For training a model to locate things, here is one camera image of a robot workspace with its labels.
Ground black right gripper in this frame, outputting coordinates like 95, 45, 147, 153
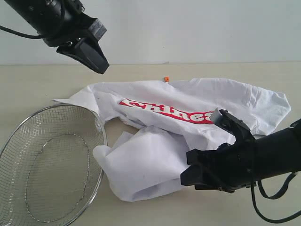
180, 140, 256, 193

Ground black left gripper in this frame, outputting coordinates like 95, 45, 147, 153
43, 0, 110, 74

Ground white t-shirt red logo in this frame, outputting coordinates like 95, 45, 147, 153
60, 78, 291, 202

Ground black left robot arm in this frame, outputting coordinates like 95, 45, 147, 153
1, 0, 109, 74

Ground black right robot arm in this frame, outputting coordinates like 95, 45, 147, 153
180, 121, 301, 193

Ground small orange tag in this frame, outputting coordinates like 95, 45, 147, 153
163, 76, 170, 82

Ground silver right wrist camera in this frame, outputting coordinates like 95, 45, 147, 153
211, 107, 256, 142

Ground oval wire mesh basket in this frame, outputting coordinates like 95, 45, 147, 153
0, 104, 107, 226

